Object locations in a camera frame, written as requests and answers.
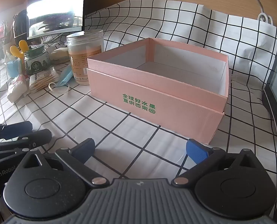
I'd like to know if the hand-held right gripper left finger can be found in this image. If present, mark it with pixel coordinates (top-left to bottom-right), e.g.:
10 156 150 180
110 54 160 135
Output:
23 138 109 188

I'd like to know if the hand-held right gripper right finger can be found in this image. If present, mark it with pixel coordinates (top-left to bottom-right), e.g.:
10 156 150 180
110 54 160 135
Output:
172 139 258 188

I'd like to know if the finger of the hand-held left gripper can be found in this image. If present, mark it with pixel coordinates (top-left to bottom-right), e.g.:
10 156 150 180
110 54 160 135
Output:
0 129 52 161
0 121 33 143

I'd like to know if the blue face mask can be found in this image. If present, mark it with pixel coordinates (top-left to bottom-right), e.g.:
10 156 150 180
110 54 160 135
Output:
48 66 74 93

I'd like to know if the pink cardboard box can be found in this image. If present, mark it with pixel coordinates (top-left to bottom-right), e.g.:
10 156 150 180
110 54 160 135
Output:
87 37 230 146

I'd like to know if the white soft packet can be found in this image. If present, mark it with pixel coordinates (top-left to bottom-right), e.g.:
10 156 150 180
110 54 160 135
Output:
7 73 29 102

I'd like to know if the checkered white tablecloth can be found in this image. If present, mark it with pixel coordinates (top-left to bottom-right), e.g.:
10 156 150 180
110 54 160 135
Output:
0 0 277 224

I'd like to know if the cotton swab packet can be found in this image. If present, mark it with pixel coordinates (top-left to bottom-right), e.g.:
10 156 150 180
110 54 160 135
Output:
29 66 59 92

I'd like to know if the light blue packet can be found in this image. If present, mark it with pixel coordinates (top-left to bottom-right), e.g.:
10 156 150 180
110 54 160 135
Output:
3 55 22 78

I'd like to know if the green lidded glass jar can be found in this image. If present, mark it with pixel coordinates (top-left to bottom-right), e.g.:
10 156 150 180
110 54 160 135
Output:
24 44 51 75

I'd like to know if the large clear plastic jar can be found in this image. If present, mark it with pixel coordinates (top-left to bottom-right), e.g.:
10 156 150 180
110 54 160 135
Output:
66 29 104 86

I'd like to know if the black vase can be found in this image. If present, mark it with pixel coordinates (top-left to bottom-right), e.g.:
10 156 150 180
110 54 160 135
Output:
13 10 28 39

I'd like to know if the black monitor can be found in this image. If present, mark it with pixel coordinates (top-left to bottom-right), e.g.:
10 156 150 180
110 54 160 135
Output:
26 0 86 40

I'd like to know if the white cable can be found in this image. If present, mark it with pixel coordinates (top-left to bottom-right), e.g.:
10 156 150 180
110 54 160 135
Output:
242 0 275 26

